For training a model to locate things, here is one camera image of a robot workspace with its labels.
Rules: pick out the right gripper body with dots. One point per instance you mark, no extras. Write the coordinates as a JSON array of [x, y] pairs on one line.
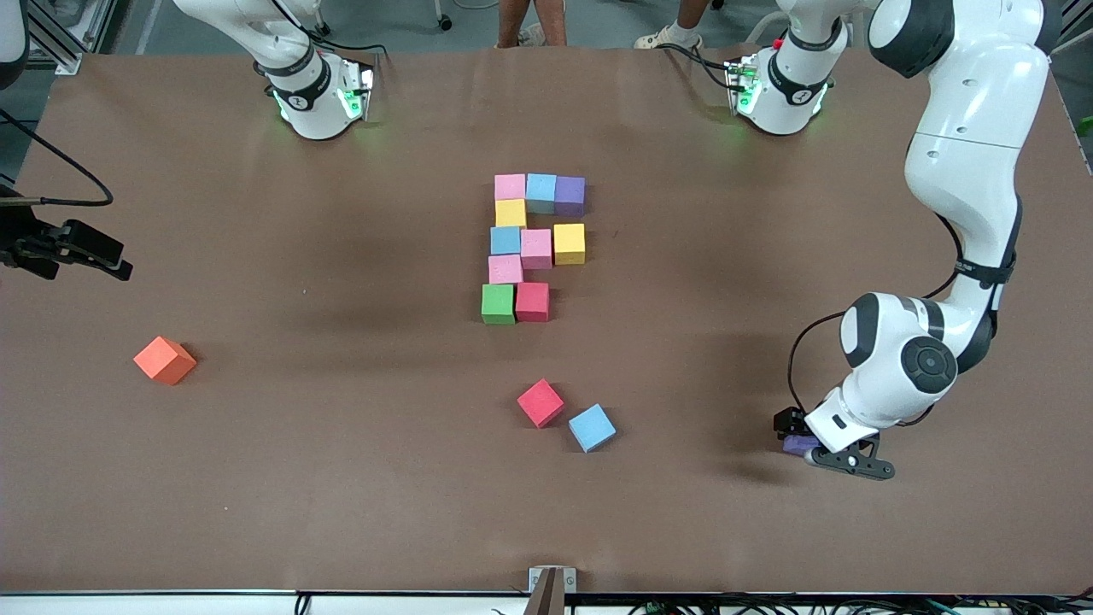
[[19, 232]]

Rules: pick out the purple foam block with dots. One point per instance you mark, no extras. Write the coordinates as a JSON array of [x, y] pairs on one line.
[[569, 195], [801, 444]]

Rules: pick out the yellow foam block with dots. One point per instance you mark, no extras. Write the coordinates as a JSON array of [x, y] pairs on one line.
[[569, 243], [511, 212]]

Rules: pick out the red foam block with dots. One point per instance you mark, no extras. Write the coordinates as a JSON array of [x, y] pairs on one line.
[[540, 402], [532, 301]]

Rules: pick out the pink foam block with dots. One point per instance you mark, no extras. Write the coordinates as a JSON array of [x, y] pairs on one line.
[[505, 269], [536, 248], [510, 186]]

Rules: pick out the green foam block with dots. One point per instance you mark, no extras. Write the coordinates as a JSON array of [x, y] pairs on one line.
[[498, 303]]

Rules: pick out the blue foam block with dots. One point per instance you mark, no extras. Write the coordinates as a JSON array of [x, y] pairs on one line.
[[505, 240], [540, 192], [591, 427]]

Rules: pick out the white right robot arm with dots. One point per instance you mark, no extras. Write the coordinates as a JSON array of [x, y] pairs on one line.
[[316, 115]]

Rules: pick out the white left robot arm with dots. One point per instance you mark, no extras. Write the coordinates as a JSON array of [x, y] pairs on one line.
[[973, 171]]

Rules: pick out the orange foam block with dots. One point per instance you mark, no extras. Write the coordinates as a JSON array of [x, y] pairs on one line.
[[164, 359]]

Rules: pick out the brown table cover sheet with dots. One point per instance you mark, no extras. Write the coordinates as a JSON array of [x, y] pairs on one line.
[[341, 530]]

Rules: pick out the green object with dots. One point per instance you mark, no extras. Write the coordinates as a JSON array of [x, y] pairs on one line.
[[1086, 126]]

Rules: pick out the white sneaker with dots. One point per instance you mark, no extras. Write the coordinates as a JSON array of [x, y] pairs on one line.
[[670, 38]]

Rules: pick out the black chair caster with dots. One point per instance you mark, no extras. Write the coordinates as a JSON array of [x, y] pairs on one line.
[[444, 21]]

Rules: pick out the bare lower leg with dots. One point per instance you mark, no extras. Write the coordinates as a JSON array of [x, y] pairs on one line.
[[693, 13], [511, 13]]

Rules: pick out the grey sneaker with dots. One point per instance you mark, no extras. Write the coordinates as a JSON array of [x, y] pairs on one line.
[[531, 36]]

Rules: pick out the aluminium frame post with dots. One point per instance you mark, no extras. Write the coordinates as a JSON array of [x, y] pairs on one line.
[[60, 51], [1067, 30]]

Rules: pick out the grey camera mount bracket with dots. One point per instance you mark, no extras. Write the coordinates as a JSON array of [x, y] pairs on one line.
[[552, 589]]

